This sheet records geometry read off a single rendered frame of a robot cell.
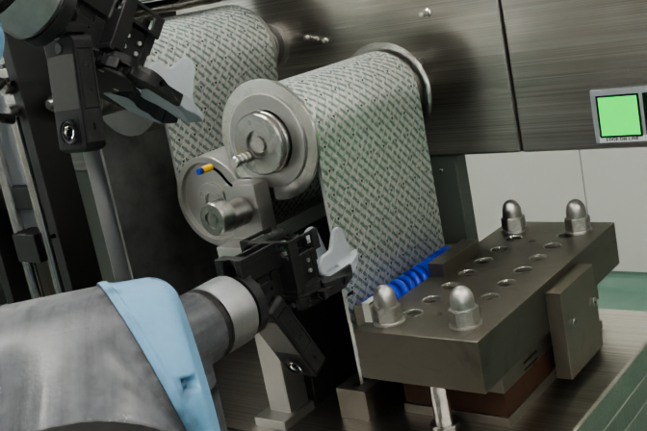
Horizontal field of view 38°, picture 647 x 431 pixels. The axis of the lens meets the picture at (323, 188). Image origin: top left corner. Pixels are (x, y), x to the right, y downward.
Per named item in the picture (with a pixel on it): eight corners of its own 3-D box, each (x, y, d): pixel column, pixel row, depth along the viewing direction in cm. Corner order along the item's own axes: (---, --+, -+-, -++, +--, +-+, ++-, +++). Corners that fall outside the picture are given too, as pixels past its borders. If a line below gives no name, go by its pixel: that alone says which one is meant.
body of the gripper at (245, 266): (323, 225, 104) (251, 263, 95) (337, 297, 106) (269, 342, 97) (271, 224, 109) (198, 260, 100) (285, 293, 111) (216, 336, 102)
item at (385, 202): (348, 321, 114) (318, 175, 110) (443, 256, 132) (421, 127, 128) (350, 322, 114) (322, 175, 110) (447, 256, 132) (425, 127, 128)
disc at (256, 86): (233, 198, 118) (211, 82, 115) (236, 196, 119) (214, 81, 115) (326, 202, 109) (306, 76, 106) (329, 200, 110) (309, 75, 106)
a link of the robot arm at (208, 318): (108, 410, 90) (87, 328, 89) (189, 362, 99) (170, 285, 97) (165, 421, 85) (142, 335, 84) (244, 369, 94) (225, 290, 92)
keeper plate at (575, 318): (556, 378, 113) (544, 292, 111) (588, 343, 121) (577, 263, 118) (576, 380, 112) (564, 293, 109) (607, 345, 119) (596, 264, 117)
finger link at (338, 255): (368, 215, 112) (321, 240, 105) (376, 262, 113) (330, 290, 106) (347, 215, 114) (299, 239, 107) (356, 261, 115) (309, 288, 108)
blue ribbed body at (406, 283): (357, 326, 115) (352, 299, 114) (445, 265, 131) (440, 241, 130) (381, 329, 113) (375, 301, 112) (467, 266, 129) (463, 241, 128)
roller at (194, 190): (188, 244, 126) (168, 157, 124) (303, 190, 145) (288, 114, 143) (254, 246, 119) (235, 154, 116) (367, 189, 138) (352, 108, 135)
